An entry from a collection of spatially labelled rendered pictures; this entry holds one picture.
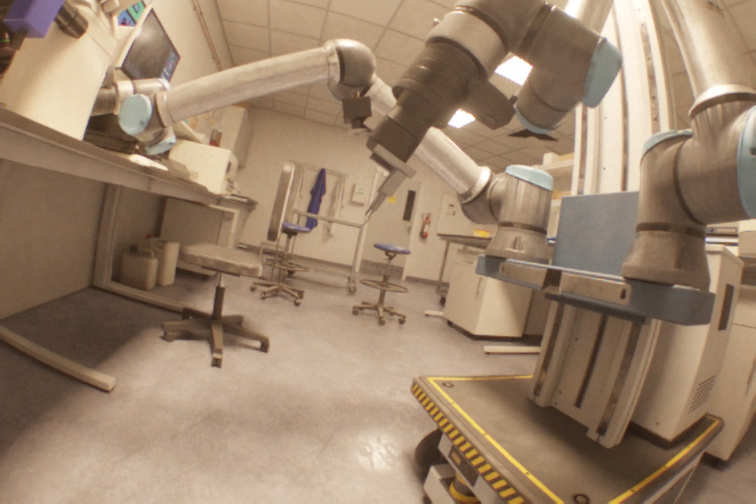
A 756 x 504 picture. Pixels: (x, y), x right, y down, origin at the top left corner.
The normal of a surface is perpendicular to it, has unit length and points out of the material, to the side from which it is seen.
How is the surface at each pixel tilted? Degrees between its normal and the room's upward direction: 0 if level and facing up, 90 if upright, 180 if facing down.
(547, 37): 127
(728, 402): 90
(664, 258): 70
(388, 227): 90
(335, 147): 90
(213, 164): 90
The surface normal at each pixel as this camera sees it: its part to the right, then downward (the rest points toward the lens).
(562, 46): -0.47, 0.44
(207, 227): 0.27, 0.00
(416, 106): -0.04, 0.23
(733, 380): -0.94, -0.22
